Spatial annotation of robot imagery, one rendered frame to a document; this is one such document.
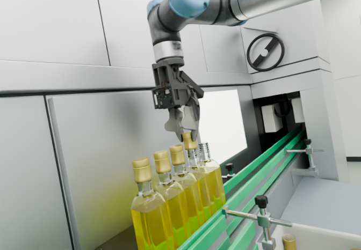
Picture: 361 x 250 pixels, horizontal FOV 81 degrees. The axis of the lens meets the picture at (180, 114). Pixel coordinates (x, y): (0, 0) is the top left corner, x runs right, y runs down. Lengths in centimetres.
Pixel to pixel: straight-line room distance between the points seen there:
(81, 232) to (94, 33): 48
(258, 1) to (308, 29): 90
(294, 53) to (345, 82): 276
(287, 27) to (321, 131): 59
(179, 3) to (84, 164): 39
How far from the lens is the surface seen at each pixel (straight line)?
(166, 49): 54
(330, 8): 469
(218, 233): 59
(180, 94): 52
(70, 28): 61
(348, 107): 409
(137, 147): 60
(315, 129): 135
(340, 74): 408
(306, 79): 134
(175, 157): 52
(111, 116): 56
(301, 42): 136
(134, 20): 75
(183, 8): 47
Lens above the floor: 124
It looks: 1 degrees down
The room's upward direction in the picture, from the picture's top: 10 degrees counter-clockwise
